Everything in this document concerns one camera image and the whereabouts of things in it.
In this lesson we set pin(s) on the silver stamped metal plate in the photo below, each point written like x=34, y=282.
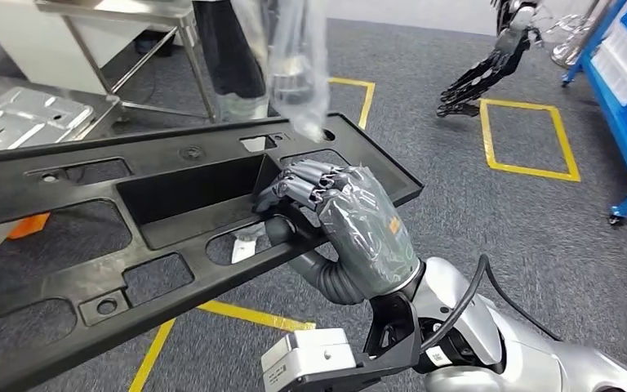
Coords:
x=32, y=116

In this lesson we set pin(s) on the white plastic crate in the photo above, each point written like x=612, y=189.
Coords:
x=622, y=65

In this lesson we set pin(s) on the white paper label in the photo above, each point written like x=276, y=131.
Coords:
x=243, y=251

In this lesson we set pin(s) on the orange block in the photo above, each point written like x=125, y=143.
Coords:
x=27, y=227

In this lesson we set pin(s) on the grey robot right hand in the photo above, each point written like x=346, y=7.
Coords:
x=367, y=238

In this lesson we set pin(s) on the yellow floor tape square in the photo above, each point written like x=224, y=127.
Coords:
x=368, y=103
x=524, y=170
x=259, y=317

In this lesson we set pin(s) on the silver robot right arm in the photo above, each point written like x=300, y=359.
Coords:
x=535, y=368

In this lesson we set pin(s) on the black camera bracket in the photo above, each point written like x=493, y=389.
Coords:
x=394, y=335

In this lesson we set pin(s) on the stainless steel table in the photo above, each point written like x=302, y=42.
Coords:
x=129, y=8

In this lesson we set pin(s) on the black plastic panel part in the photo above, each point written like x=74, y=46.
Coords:
x=75, y=173

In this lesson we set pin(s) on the silver metal stand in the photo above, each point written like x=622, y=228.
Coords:
x=567, y=51

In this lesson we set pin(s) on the white cabinet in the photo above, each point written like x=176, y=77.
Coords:
x=32, y=48

